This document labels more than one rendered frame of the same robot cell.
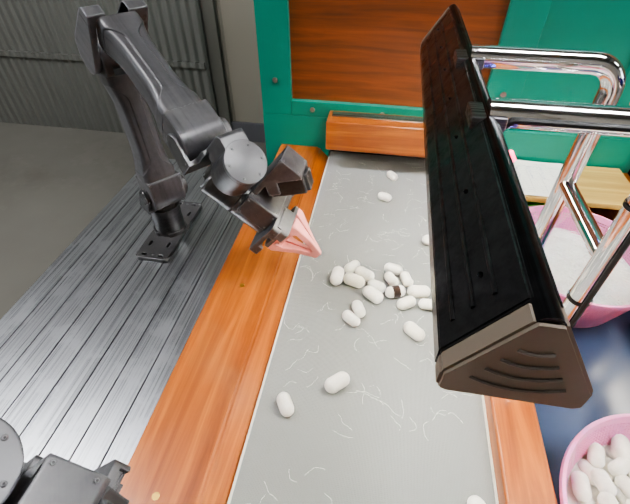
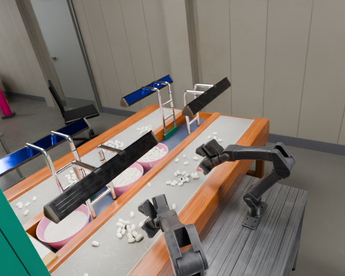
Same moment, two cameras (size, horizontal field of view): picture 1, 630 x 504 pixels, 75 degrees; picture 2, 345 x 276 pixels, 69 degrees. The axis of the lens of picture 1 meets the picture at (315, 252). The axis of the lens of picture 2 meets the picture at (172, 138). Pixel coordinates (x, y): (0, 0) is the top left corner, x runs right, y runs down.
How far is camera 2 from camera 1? 1.31 m
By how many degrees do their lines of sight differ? 105
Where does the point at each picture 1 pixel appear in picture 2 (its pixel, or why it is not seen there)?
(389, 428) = not seen: hidden behind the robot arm
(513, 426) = (132, 190)
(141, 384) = (214, 240)
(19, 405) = (253, 243)
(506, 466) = (139, 185)
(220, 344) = (184, 220)
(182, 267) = not seen: outside the picture
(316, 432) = (170, 202)
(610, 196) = not seen: hidden behind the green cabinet
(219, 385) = (188, 210)
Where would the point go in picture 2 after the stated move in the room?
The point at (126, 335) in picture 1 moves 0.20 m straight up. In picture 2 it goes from (220, 259) to (218, 228)
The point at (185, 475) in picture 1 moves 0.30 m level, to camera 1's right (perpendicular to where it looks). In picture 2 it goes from (199, 196) to (149, 187)
